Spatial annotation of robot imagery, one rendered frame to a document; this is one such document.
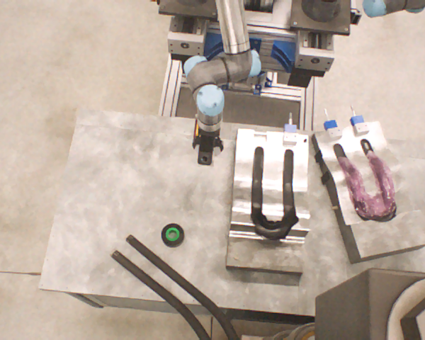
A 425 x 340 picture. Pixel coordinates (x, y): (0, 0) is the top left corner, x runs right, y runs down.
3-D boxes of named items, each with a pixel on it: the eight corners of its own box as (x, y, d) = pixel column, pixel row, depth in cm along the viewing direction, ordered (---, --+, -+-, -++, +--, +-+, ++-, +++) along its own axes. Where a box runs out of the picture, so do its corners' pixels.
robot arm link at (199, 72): (216, 64, 143) (228, 93, 139) (181, 73, 141) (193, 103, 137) (217, 47, 135) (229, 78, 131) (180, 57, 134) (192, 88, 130)
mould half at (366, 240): (311, 138, 180) (317, 125, 170) (373, 127, 183) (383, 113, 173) (350, 264, 162) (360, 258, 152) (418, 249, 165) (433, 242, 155)
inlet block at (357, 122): (343, 109, 182) (347, 102, 177) (355, 107, 183) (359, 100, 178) (353, 139, 177) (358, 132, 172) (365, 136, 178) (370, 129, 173)
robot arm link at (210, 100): (219, 78, 129) (229, 103, 126) (217, 98, 140) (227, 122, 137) (192, 85, 128) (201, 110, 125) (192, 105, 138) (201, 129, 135)
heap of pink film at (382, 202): (332, 157, 171) (338, 149, 163) (377, 149, 173) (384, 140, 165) (354, 224, 161) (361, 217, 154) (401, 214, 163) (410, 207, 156)
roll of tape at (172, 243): (188, 241, 163) (188, 239, 160) (167, 251, 161) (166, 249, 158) (178, 222, 165) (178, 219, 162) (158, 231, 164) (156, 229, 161)
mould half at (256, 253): (236, 139, 179) (239, 122, 166) (303, 146, 179) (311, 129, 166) (225, 268, 160) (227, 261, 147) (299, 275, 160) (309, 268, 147)
